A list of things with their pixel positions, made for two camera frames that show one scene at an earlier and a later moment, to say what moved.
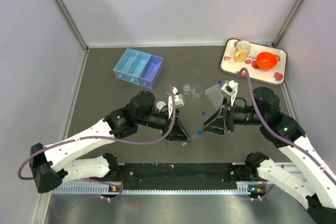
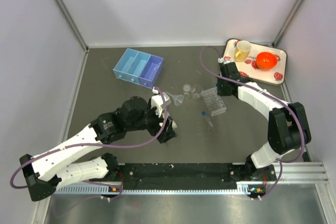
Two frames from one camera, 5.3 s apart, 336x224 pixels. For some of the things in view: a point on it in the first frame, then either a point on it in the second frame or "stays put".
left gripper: (178, 132) → (166, 135)
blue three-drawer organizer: (139, 68) stays put
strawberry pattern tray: (276, 75) stays put
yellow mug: (242, 50) stays put
